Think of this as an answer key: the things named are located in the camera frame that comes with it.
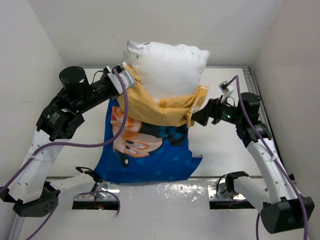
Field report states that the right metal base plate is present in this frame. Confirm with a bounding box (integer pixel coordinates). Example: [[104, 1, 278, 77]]
[[207, 178, 247, 202]]

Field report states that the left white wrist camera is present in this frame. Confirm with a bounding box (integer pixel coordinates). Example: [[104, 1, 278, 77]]
[[104, 62, 136, 95]]

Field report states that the yellow blue printed pillowcase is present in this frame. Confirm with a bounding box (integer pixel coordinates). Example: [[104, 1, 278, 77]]
[[95, 64, 209, 183]]

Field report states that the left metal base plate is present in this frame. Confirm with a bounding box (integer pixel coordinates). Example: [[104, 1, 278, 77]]
[[74, 181, 120, 202]]

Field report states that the white front cover board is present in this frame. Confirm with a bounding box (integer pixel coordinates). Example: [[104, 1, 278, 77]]
[[17, 177, 311, 240]]

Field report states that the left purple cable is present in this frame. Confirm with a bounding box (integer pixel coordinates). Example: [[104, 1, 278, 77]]
[[0, 68, 131, 240]]

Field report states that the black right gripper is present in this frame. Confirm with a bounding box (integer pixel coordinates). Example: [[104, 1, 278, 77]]
[[188, 95, 243, 126]]

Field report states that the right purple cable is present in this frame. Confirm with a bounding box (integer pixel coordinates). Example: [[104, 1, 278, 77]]
[[223, 74, 310, 240]]

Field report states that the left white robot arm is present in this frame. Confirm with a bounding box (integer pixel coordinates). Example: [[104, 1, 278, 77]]
[[0, 65, 132, 218]]

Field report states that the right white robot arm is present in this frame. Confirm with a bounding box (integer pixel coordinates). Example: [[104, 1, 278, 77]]
[[192, 92, 315, 239]]

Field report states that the white pillow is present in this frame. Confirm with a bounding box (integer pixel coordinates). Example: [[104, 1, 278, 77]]
[[123, 40, 211, 103]]

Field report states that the metal base plate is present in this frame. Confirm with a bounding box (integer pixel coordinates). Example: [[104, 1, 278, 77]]
[[207, 178, 247, 202], [74, 181, 120, 202]]

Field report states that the purple cable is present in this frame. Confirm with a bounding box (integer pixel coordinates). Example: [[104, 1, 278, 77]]
[[0, 68, 131, 240], [223, 74, 310, 240]]

